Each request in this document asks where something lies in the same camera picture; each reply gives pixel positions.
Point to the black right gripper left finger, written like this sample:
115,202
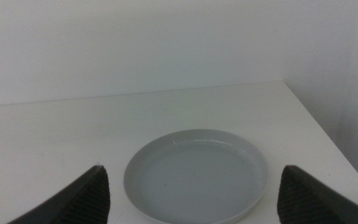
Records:
85,199

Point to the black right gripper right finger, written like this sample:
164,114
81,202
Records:
303,199

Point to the grey shallow bowl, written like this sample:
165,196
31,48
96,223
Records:
197,183

